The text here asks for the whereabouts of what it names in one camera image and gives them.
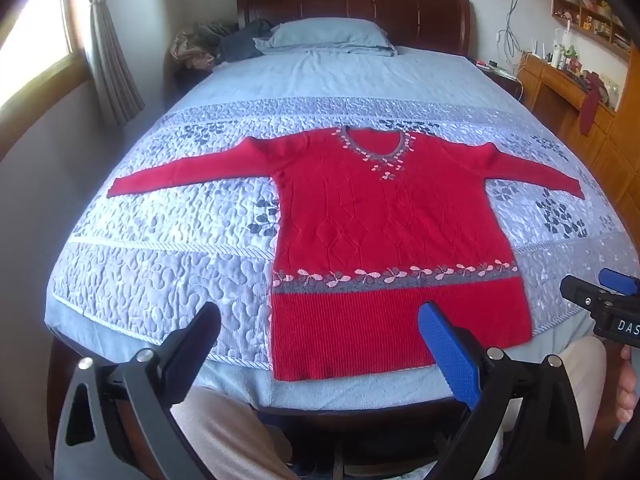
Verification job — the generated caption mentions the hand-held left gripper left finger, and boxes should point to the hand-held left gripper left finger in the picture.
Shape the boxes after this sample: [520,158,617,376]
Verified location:
[52,301,223,480]

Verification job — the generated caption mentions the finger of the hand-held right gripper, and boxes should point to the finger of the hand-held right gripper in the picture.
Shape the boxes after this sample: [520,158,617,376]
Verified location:
[598,268,640,297]
[559,275,610,312]

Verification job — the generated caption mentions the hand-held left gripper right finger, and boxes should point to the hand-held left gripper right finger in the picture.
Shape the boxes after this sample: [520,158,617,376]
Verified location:
[417,301,587,480]

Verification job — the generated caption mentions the red knitted sweater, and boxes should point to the red knitted sweater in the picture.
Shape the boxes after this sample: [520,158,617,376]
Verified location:
[107,127,586,383]

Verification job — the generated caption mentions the person's right hand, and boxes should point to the person's right hand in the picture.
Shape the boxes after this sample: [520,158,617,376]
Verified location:
[615,345,640,426]

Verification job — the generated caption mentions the person's right leg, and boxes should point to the person's right leg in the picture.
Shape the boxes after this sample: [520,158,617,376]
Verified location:
[480,335,609,480]

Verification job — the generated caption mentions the floral quilted bedspread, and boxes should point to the floral quilted bedspread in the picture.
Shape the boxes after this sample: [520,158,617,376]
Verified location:
[50,95,632,368]

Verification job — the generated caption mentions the dark red hanging cloth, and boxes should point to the dark red hanging cloth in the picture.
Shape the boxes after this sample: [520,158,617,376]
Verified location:
[580,71,609,137]

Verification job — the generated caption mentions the wooden desk cabinet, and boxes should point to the wooden desk cabinet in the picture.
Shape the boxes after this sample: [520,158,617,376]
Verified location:
[516,52,640,226]

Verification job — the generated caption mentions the bottles on desk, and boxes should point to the bottles on desk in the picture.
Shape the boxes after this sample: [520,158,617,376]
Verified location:
[549,30,582,70]

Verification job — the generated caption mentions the brown patterned cloth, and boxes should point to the brown patterned cloth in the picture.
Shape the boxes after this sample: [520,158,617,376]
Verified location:
[170,22,223,72]

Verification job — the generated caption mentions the dark blue garment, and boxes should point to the dark blue garment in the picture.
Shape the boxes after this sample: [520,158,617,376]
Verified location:
[217,19,275,64]

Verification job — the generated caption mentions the grey curtain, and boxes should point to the grey curtain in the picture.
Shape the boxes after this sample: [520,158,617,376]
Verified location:
[67,0,147,127]

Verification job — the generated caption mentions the light blue pillow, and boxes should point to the light blue pillow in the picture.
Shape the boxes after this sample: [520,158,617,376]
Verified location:
[253,17,398,57]

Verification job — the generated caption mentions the window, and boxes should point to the window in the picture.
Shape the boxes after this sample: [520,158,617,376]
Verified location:
[0,0,92,111]

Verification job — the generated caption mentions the dark wooden headboard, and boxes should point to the dark wooden headboard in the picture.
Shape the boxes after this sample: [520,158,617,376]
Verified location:
[236,0,473,58]

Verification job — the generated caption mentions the wooden wall shelf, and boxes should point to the wooden wall shelf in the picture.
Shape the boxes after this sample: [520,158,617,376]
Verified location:
[550,0,635,57]

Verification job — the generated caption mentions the white hanging cables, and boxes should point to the white hanging cables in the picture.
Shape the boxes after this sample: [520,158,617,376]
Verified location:
[495,0,532,63]

